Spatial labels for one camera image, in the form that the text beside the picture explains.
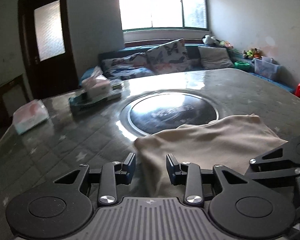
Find cream beige garment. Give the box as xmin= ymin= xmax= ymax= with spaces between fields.
xmin=134 ymin=114 xmax=286 ymax=198

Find clear plastic storage box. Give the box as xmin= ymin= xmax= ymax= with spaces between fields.
xmin=254 ymin=59 xmax=281 ymax=81

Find plastic tissue pack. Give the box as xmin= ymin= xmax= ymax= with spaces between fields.
xmin=12 ymin=100 xmax=49 ymax=135

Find green bowl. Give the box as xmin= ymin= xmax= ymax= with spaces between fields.
xmin=234 ymin=61 xmax=251 ymax=72

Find teal handheld device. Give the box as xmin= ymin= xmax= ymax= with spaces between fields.
xmin=68 ymin=92 xmax=107 ymax=115

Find colourful plush toys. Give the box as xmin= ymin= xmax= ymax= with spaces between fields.
xmin=243 ymin=48 xmax=262 ymax=60

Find dark wooden cabinet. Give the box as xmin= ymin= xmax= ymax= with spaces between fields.
xmin=0 ymin=75 xmax=30 ymax=138

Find white remote control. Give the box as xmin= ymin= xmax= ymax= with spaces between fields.
xmin=107 ymin=89 xmax=122 ymax=101

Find grey plain cushion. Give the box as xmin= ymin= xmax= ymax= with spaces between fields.
xmin=198 ymin=46 xmax=234 ymax=70

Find pink tissue box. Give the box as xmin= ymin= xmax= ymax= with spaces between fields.
xmin=82 ymin=66 xmax=112 ymax=99

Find round black induction cooktop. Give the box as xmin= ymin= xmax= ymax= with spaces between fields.
xmin=120 ymin=90 xmax=219 ymax=136

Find small green tin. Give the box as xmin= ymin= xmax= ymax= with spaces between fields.
xmin=110 ymin=79 xmax=124 ymax=90

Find panda plush toy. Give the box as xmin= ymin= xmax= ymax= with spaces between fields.
xmin=202 ymin=35 xmax=220 ymax=46

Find upright butterfly cushion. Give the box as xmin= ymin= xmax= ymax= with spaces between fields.
xmin=146 ymin=38 xmax=191 ymax=74

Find blue sofa bench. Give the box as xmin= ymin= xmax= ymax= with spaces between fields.
xmin=78 ymin=42 xmax=296 ymax=94

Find flat butterfly pillow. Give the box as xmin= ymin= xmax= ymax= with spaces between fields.
xmin=101 ymin=53 xmax=155 ymax=80

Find dark door with glass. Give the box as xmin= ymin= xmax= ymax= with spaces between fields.
xmin=18 ymin=0 xmax=78 ymax=99

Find green framed window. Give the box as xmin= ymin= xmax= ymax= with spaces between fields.
xmin=119 ymin=0 xmax=208 ymax=31

